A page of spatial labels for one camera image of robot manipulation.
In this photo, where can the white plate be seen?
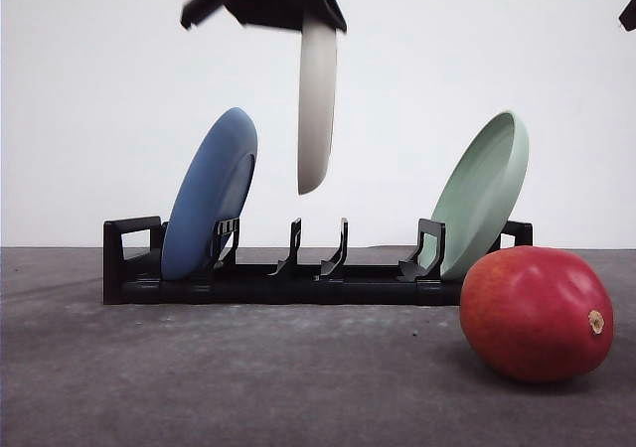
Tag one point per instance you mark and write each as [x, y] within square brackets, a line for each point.
[316, 104]

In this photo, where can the blue plate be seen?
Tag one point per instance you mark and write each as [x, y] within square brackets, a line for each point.
[215, 188]

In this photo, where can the green plate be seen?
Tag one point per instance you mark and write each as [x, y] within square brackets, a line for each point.
[479, 193]

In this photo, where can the black plastic dish rack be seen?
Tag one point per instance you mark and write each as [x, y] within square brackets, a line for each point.
[136, 274]

